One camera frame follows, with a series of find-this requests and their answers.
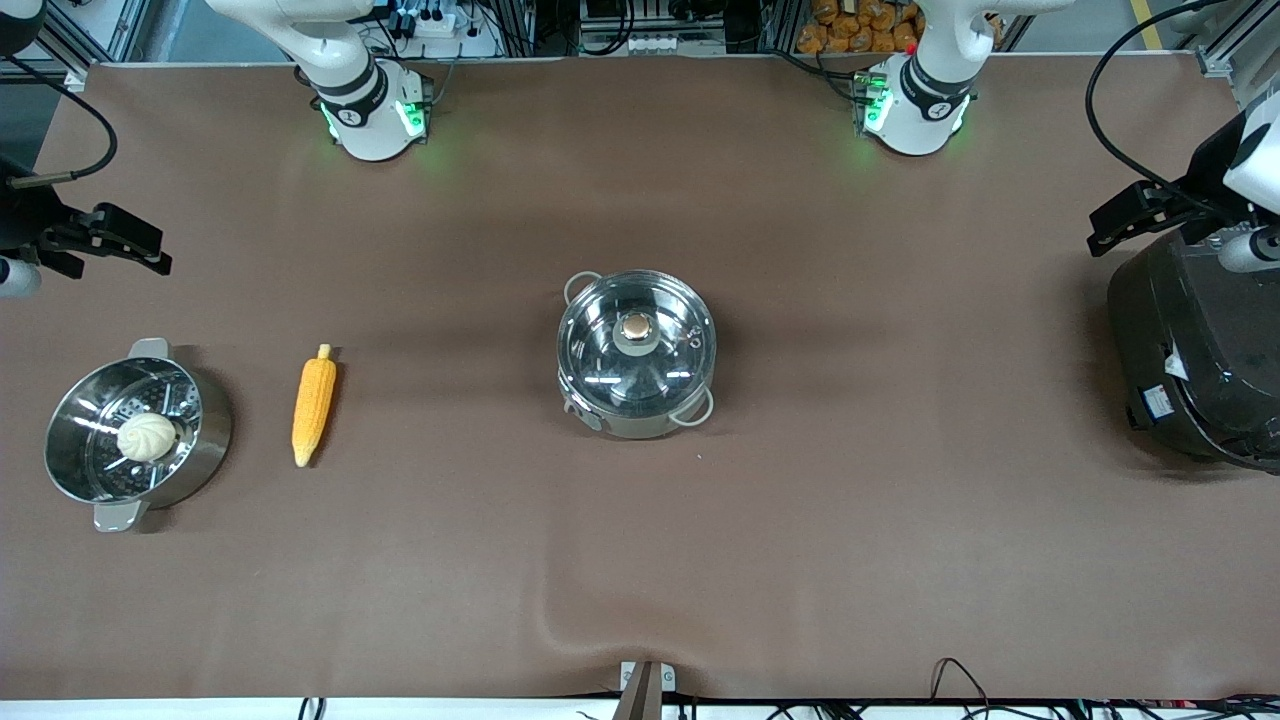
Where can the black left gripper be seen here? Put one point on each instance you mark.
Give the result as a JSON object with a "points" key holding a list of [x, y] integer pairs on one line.
{"points": [[1196, 187]]}

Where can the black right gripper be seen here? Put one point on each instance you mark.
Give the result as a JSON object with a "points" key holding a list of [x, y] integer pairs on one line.
{"points": [[22, 218]]}

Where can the yellow corn cob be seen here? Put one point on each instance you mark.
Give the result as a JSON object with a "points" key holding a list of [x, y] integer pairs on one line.
{"points": [[313, 405]]}

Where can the glass pot lid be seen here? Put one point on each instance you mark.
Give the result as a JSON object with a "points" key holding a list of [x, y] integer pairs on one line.
{"points": [[600, 350]]}

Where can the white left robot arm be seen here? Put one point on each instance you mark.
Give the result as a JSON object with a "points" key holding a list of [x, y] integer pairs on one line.
{"points": [[920, 120]]}

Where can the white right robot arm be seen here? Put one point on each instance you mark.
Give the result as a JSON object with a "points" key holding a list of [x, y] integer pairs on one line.
{"points": [[365, 120]]}

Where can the steel steamer pot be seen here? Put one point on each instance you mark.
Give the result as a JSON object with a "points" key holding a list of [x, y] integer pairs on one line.
{"points": [[70, 450]]}

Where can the black rice cooker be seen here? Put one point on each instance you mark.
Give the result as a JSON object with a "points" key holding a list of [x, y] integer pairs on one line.
{"points": [[1200, 350]]}

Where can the white steamed bun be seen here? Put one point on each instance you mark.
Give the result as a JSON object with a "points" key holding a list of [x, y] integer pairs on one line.
{"points": [[147, 438]]}

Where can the bag of orange bread rolls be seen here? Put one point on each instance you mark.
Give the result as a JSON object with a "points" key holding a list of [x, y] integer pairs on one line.
{"points": [[860, 25]]}

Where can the white power strip with plugs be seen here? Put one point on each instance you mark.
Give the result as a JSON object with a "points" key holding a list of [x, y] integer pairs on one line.
{"points": [[440, 25]]}

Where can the brown table mat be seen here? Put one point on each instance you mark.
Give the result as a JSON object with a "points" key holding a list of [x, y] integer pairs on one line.
{"points": [[800, 500]]}

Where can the aluminium frame profile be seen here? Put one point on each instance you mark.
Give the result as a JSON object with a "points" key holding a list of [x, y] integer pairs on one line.
{"points": [[1235, 55], [90, 40]]}

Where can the metal clamp bracket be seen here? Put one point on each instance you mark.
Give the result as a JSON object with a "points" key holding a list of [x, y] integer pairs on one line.
{"points": [[647, 685]]}

